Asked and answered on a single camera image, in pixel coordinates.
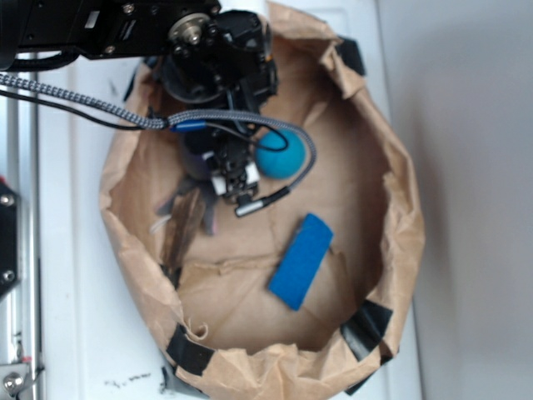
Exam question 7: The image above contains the white rubber band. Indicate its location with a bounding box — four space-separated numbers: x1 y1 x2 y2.
149 218 167 235

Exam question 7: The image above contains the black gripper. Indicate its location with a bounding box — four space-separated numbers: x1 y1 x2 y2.
160 10 278 204

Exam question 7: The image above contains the aluminium frame rail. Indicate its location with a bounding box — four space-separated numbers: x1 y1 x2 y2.
1 97 44 399

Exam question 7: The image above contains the grey braided cable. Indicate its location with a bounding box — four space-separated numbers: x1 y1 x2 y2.
0 72 318 218

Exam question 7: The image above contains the dark wood bark piece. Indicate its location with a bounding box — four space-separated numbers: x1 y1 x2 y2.
161 188 206 273

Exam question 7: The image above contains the blue dimpled ball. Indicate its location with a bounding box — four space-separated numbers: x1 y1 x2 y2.
255 130 306 179

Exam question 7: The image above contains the brown paper bag tray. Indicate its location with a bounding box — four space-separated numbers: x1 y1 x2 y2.
99 2 425 399

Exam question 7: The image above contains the black metal bracket plate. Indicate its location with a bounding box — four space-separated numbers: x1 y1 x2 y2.
0 176 21 300

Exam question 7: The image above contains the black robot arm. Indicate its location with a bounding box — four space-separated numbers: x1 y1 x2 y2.
1 1 277 206

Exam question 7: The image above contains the white plastic table board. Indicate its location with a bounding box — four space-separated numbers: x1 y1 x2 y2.
37 1 423 399

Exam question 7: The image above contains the blue rectangular sponge block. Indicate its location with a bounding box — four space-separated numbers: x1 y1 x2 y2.
268 213 334 311

